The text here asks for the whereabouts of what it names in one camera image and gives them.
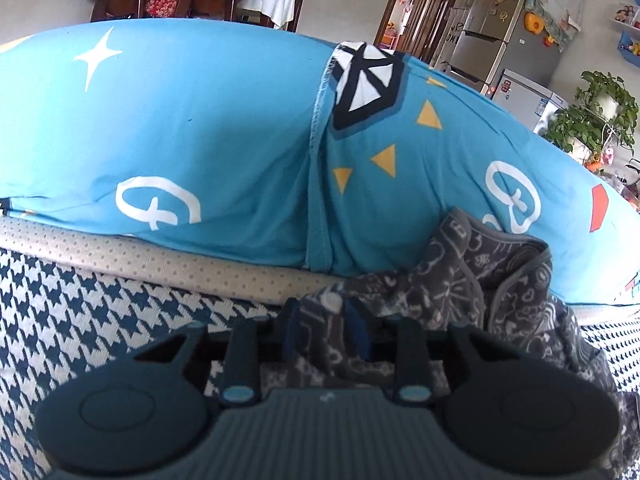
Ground white chest freezer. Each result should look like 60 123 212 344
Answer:
492 69 571 133

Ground leafy potted plant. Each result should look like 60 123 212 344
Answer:
542 71 639 167

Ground dark slim wooden chair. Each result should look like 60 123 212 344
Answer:
287 0 317 34

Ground wooden door frame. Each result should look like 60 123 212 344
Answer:
387 0 467 63

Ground blue cartoon-print quilt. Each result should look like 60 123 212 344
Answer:
0 19 640 307

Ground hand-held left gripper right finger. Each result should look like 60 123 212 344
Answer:
345 299 516 407

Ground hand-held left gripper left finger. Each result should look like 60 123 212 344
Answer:
134 297 301 407

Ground blue wall shelf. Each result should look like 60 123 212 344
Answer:
610 0 640 68

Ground long-leaf potted plant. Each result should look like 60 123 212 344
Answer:
620 157 640 211

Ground table with white cloth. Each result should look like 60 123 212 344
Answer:
235 0 297 31

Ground patterned cloth on fridge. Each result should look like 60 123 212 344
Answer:
525 0 586 53

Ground houndstooth sofa cover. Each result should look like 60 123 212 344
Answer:
0 220 640 480

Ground grey patterned fleece jacket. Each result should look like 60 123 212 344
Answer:
265 207 640 480

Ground silver fridge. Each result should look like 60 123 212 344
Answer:
435 0 576 98

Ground red floral cloth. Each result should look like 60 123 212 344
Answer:
145 0 180 18

